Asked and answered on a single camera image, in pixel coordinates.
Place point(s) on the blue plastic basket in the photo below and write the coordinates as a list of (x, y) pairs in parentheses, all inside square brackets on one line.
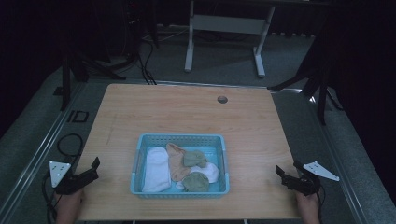
[(221, 186)]

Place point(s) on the green sock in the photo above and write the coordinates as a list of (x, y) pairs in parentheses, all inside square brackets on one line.
[(194, 158), (196, 183)]

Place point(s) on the long white sock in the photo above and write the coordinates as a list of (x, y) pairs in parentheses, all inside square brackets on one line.
[(156, 169)]

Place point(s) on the dark computer tower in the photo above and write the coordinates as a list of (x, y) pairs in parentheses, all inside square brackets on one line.
[(132, 28)]

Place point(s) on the white desk frame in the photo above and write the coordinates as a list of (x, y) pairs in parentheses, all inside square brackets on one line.
[(229, 24)]

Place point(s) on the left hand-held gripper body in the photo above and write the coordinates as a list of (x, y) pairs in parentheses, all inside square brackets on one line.
[(70, 183)]

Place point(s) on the person's left hand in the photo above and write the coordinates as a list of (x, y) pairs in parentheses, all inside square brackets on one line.
[(69, 207)]

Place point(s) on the person's right hand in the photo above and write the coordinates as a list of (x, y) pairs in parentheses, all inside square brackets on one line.
[(308, 207)]

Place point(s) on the black tripod stand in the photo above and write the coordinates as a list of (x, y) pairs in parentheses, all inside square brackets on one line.
[(66, 84), (322, 93)]

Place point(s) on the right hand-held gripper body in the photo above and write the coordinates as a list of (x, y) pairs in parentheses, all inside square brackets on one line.
[(303, 184)]

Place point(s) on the peach sock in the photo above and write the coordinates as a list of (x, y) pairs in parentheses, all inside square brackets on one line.
[(176, 165)]

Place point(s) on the short white sock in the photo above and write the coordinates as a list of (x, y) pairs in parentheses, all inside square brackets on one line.
[(210, 172)]

